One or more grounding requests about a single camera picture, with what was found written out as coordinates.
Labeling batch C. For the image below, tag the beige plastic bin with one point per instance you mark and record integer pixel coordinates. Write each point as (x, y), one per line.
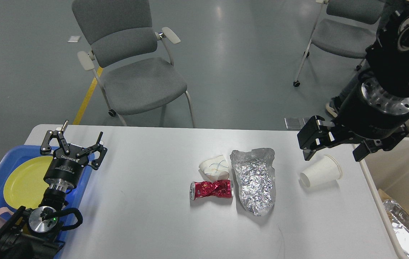
(389, 171)

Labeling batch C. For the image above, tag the yellow plate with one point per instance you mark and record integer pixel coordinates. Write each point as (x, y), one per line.
(25, 185)

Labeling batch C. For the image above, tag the person's wheeled chair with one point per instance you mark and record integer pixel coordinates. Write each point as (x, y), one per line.
(342, 39)

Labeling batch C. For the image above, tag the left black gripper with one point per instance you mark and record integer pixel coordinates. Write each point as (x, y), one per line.
(66, 168)

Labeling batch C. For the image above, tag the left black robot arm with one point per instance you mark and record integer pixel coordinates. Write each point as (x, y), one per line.
(32, 233)

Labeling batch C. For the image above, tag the silver foil bag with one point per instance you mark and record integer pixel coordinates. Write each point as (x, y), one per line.
(256, 179)

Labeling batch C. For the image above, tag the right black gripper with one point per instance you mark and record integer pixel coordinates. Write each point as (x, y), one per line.
(374, 115)

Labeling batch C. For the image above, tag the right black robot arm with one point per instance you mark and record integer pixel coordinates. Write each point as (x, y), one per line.
(388, 62)

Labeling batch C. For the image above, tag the grey office chair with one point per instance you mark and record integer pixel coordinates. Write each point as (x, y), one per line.
(120, 29)

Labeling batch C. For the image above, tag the crumpled white tissue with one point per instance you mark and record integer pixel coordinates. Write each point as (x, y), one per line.
(215, 169)

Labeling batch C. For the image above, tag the white paper cup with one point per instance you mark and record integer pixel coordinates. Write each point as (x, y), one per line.
(323, 171)

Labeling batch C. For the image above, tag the crushed red can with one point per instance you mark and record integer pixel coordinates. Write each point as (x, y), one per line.
(220, 188)

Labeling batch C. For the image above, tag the seated person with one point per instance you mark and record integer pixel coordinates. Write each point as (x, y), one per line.
(334, 105)

